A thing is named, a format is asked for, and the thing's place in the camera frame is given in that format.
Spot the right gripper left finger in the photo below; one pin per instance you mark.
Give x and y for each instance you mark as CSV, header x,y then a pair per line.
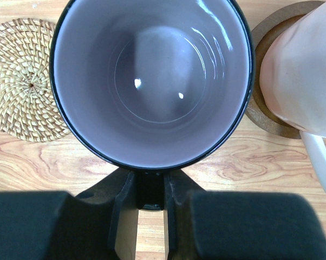
x,y
99,223

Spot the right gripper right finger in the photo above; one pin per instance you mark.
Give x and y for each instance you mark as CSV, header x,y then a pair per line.
x,y
202,224

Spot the woven coaster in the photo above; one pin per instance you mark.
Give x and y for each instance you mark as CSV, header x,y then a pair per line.
x,y
27,106

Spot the brown coaster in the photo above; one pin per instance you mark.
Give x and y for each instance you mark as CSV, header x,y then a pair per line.
x,y
263,35

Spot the purple mug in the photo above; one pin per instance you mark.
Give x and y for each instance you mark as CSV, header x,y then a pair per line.
x,y
152,86

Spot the pink mug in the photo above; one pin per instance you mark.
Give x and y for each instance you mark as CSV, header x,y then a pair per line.
x,y
293,83

